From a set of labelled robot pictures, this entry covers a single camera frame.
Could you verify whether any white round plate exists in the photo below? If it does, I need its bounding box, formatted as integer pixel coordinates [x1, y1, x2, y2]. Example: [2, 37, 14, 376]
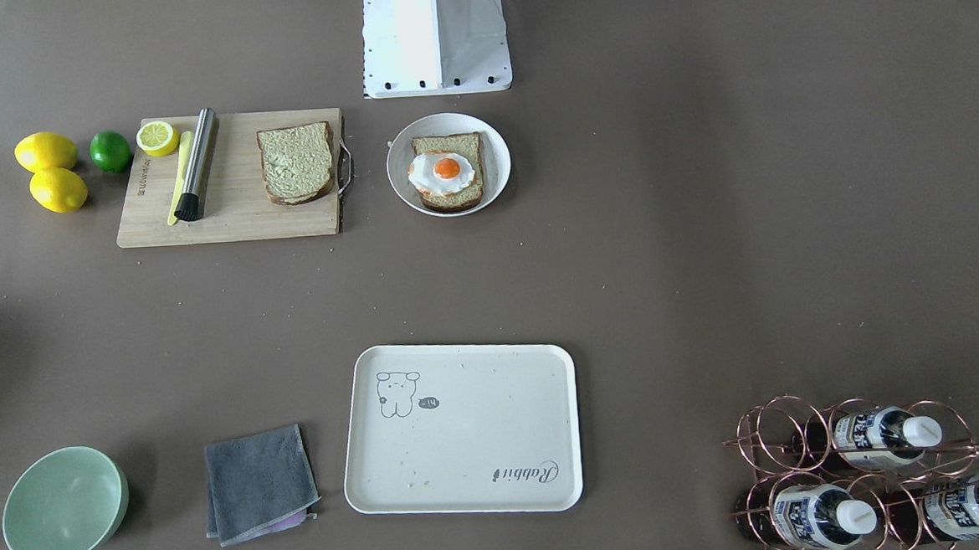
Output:
[387, 112, 511, 218]

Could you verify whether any bread slice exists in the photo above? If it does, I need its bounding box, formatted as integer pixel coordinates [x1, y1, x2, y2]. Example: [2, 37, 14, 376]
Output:
[411, 131, 484, 213]
[256, 121, 336, 206]

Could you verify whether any cream rabbit tray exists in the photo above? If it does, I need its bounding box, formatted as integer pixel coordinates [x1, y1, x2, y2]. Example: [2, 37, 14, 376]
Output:
[343, 344, 584, 515]

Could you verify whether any fried egg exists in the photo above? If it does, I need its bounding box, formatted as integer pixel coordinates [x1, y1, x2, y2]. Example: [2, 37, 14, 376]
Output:
[407, 151, 477, 197]

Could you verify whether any bread slice under egg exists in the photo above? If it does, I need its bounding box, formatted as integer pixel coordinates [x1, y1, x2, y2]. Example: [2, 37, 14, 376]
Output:
[411, 131, 484, 213]

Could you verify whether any wooden cutting board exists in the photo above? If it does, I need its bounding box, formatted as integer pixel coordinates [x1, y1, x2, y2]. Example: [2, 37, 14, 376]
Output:
[116, 108, 344, 249]

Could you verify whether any grey folded cloth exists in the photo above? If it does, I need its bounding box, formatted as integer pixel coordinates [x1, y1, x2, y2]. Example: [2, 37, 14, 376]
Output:
[204, 424, 321, 547]

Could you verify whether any yellow plastic knife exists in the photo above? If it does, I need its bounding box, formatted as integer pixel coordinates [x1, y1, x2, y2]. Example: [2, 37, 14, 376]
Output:
[167, 131, 194, 226]

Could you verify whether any half cut lemon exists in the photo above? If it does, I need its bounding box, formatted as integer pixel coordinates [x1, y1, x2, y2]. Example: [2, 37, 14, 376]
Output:
[136, 120, 181, 157]

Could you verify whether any green lime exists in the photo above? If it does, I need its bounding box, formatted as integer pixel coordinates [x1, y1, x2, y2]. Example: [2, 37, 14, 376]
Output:
[89, 131, 132, 173]

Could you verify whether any tea bottle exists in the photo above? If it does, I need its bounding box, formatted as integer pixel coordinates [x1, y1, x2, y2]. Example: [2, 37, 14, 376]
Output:
[884, 475, 979, 545]
[732, 484, 880, 550]
[786, 405, 944, 475]

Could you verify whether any tea bottle upper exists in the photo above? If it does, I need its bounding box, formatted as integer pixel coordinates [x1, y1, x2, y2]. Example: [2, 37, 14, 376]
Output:
[786, 405, 944, 475]

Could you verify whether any yellow lemon lower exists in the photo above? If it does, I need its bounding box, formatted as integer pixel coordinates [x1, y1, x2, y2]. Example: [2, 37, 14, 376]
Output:
[29, 167, 88, 213]

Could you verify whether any yellow lemon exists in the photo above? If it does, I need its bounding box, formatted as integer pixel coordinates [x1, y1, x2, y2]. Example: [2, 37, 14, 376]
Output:
[13, 131, 79, 173]
[29, 167, 88, 213]

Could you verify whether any yellow lemon upper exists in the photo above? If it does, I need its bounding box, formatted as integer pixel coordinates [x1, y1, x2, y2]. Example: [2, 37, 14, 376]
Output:
[13, 131, 79, 173]

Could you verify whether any mint green bowl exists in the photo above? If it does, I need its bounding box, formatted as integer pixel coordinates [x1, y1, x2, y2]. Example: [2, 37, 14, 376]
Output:
[2, 445, 129, 550]

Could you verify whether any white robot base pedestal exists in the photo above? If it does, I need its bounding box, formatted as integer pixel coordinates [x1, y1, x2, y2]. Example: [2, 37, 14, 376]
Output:
[361, 0, 514, 99]

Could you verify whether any copper wire bottle rack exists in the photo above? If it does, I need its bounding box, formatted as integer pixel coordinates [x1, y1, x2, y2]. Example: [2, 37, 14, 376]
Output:
[729, 394, 979, 550]

